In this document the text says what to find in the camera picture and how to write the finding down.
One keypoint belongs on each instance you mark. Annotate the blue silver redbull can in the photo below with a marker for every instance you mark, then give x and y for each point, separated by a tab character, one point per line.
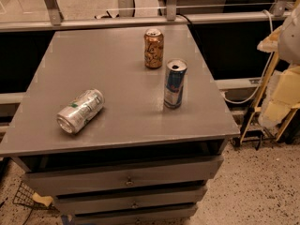
174	82

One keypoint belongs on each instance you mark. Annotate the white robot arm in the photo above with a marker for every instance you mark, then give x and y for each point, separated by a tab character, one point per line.
289	38

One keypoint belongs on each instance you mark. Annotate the gold patterned soda can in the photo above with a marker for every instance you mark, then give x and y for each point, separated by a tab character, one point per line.
153	48

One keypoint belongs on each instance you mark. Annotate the silver green soda can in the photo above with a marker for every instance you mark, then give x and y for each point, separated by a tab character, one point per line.
80	111

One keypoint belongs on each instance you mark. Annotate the grey drawer cabinet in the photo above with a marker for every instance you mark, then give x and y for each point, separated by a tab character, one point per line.
169	154

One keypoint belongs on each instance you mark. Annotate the top drawer knob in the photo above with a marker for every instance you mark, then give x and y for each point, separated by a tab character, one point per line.
129	182

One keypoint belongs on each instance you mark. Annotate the drawer knob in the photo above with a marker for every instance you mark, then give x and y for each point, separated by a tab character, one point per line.
129	182
134	205

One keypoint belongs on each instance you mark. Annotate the middle drawer knob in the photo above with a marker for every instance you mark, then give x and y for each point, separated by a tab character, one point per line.
134	205

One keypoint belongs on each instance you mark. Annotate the yellow foam block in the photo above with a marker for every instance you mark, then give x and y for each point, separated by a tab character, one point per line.
283	92

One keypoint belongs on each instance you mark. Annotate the grey metal railing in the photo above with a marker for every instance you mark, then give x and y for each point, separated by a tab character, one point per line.
34	15

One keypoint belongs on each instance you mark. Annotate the yellow metal cart frame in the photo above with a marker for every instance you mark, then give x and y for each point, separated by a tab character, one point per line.
255	107

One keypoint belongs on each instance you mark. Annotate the black wire basket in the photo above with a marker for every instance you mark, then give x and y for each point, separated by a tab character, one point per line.
23	197

